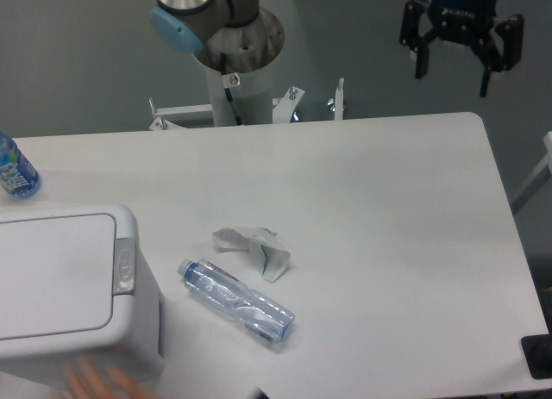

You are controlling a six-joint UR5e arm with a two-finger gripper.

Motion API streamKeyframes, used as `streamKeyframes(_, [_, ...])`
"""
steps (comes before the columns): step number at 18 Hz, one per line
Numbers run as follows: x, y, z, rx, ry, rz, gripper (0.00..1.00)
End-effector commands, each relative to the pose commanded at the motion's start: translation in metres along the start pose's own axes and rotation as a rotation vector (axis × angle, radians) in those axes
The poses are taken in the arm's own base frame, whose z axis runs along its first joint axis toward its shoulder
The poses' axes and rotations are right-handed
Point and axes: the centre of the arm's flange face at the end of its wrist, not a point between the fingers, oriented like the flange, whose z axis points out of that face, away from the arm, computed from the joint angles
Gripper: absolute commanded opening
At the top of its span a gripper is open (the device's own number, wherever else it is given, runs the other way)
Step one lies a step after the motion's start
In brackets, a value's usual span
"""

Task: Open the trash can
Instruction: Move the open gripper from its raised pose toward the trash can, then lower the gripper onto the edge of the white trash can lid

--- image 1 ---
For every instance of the black clamp at table edge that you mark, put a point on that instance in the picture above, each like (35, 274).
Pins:
(537, 352)

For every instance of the white metal base frame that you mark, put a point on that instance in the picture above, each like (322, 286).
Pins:
(285, 109)

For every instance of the blue labelled water bottle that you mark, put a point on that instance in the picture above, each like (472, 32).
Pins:
(19, 178)

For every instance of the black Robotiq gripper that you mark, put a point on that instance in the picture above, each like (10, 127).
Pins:
(498, 42)

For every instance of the blurred human hand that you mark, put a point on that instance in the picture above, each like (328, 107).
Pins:
(84, 381)

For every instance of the white frame at right edge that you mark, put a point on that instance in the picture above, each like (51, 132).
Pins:
(536, 179)

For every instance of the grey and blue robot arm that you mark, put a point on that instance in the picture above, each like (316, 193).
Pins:
(187, 25)

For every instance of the crushed clear plastic bottle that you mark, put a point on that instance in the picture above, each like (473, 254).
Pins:
(225, 293)

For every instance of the white plastic trash can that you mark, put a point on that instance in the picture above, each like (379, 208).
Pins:
(74, 282)

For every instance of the crumpled white paper wrapper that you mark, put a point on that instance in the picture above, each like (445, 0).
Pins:
(269, 254)

